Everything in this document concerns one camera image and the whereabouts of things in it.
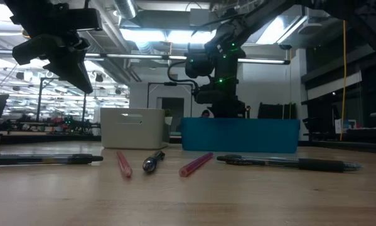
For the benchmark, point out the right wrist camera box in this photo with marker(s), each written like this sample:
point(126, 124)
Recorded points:
point(206, 96)

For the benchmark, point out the person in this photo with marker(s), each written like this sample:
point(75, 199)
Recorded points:
point(205, 113)

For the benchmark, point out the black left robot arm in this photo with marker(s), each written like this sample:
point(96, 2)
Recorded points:
point(34, 15)

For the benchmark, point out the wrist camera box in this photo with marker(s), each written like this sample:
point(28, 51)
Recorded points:
point(206, 96)
point(81, 19)

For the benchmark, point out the black gantry frame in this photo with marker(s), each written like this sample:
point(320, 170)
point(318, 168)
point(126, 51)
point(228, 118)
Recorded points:
point(170, 83)
point(39, 100)

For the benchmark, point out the blue plastic bin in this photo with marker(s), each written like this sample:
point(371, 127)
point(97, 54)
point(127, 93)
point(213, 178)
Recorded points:
point(238, 135)

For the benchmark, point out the black chairs row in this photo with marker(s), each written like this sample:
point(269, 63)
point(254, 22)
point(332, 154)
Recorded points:
point(270, 111)

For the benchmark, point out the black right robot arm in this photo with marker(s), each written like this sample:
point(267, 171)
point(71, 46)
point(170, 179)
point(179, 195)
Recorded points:
point(269, 12)

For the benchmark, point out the black retractable pen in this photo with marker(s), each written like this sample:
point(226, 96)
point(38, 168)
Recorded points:
point(316, 164)
point(34, 159)
point(150, 164)

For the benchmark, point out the silver round air duct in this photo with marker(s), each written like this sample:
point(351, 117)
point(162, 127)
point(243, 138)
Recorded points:
point(125, 7)

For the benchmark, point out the red pencil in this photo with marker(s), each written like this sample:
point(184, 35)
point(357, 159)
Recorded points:
point(195, 164)
point(125, 165)

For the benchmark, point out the white plastic bin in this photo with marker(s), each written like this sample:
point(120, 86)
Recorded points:
point(134, 128)

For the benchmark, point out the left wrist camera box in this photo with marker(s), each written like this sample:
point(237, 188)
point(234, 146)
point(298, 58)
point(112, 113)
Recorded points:
point(81, 19)

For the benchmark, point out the tiny potted plant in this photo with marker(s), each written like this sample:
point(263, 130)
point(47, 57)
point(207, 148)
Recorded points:
point(168, 120)

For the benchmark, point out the distant black robot arms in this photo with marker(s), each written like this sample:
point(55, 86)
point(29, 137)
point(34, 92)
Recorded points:
point(68, 120)

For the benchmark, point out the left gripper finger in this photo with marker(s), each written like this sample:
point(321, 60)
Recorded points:
point(74, 72)

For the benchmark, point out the black aluminium table frame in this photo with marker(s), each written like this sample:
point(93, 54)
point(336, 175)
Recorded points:
point(49, 139)

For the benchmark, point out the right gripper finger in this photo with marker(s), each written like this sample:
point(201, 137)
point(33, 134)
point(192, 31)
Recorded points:
point(228, 113)

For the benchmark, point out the long ceiling light bar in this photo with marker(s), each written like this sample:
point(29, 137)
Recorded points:
point(134, 56)

